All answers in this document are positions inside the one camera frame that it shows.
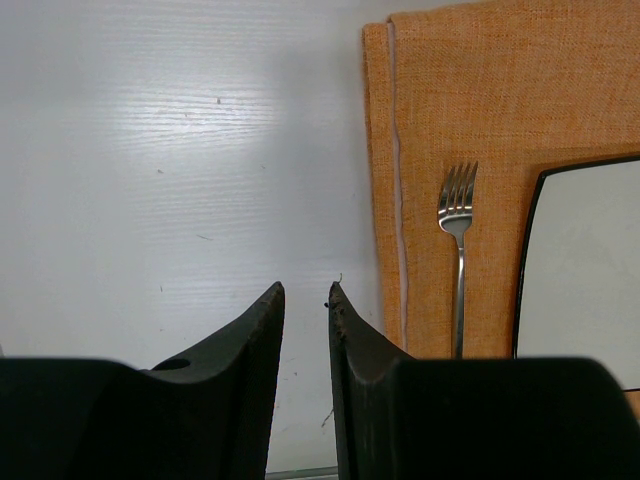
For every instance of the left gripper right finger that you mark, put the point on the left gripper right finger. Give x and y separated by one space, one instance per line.
397 417

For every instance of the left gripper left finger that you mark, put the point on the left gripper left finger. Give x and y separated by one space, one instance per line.
204 413

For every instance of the silver fork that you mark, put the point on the silver fork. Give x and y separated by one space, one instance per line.
455 217

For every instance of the white square plate black rim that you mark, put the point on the white square plate black rim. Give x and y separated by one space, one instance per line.
578 291

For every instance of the orange cloth placemat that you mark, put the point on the orange cloth placemat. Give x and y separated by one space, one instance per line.
511 87

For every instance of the aluminium front rail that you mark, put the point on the aluminium front rail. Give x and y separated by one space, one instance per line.
320 473

